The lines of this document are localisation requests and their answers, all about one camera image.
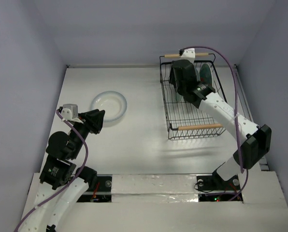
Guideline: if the white bowl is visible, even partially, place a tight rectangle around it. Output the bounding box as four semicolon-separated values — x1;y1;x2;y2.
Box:
91;91;128;127

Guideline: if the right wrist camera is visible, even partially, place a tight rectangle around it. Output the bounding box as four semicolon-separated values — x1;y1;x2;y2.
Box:
179;48;196;63

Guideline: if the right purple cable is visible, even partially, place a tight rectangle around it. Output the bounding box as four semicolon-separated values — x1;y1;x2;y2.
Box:
178;45;250;202

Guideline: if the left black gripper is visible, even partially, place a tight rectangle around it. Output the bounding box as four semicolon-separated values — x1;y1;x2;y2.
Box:
70;108;105;158

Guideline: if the green flower plate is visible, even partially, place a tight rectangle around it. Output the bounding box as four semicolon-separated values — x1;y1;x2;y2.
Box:
175;93;184;102

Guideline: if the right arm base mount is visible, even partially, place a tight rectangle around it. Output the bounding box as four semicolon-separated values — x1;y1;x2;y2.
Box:
194;175;243;202

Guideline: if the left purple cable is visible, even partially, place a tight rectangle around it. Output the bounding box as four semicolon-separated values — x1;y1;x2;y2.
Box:
13;110;89;232

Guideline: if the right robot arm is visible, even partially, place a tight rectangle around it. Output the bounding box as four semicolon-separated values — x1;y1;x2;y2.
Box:
170;59;272;189

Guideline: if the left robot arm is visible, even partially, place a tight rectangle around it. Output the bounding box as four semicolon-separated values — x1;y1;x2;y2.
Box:
15;104;105;232

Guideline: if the black wire dish rack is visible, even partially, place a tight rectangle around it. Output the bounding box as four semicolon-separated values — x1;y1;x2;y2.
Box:
159;55;225;140

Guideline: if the teal red plate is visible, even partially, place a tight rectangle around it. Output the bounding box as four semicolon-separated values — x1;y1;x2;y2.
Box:
199;63;213;86

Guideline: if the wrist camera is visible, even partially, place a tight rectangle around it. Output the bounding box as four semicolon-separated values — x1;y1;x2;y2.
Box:
60;104;79;122
179;48;196;63

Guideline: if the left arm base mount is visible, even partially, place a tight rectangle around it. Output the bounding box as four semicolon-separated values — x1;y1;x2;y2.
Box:
77;175;112;203

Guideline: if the purple cable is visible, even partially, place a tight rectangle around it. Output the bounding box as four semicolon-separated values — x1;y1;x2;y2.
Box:
178;45;250;202
13;110;89;232

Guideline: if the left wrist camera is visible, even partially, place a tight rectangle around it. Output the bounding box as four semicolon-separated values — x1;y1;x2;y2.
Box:
60;104;79;122

